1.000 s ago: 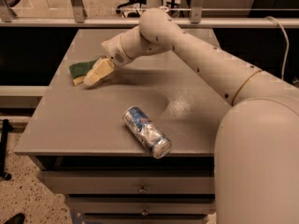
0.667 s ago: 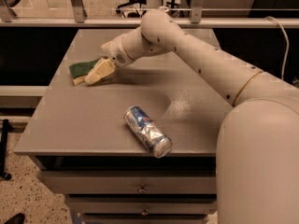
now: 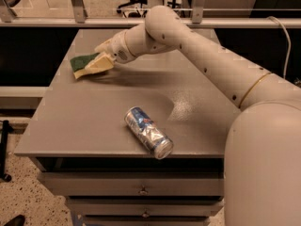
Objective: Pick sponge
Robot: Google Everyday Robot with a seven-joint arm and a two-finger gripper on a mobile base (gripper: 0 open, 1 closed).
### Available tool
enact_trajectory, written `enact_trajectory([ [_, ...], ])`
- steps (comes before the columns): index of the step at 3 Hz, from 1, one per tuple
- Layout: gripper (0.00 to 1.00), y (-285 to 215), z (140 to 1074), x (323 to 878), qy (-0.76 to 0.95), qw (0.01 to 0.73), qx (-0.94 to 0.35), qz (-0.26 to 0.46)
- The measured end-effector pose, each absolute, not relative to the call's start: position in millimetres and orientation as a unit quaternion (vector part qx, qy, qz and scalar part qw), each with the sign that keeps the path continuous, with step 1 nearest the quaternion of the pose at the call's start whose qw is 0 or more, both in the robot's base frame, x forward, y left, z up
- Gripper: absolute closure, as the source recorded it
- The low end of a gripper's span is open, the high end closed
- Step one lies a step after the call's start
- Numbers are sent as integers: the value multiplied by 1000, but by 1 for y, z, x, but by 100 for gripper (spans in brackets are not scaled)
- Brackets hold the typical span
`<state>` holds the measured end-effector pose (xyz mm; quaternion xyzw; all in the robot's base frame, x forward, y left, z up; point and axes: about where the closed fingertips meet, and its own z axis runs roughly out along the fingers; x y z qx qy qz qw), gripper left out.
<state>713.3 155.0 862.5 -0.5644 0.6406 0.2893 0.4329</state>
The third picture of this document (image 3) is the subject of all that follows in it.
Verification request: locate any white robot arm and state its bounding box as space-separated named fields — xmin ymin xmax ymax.
xmin=95 ymin=6 xmax=301 ymax=226

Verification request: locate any black office chair base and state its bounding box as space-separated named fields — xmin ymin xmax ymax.
xmin=116 ymin=0 xmax=182 ymax=19

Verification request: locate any grey drawer cabinet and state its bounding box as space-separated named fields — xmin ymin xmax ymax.
xmin=14 ymin=28 xmax=243 ymax=226

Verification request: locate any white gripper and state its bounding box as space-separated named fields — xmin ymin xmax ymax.
xmin=85 ymin=31 xmax=135 ymax=74

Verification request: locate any crushed blue energy drink can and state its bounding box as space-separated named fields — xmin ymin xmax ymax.
xmin=124 ymin=106 xmax=173 ymax=159

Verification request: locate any middle grey drawer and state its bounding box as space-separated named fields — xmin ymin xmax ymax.
xmin=67 ymin=198 xmax=224 ymax=217

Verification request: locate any white cable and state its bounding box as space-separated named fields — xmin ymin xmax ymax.
xmin=266 ymin=15 xmax=293 ymax=80

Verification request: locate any green and yellow sponge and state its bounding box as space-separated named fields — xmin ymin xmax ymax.
xmin=71 ymin=55 xmax=89 ymax=79

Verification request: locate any black stand left edge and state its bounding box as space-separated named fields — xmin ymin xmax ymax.
xmin=0 ymin=120 xmax=13 ymax=182

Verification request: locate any grey metal railing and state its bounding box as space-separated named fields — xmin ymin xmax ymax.
xmin=0 ymin=0 xmax=301 ymax=28

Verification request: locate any bottom grey drawer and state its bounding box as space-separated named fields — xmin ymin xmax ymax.
xmin=84 ymin=217 xmax=209 ymax=226

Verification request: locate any black shoe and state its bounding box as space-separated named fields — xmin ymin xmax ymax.
xmin=4 ymin=215 xmax=25 ymax=226

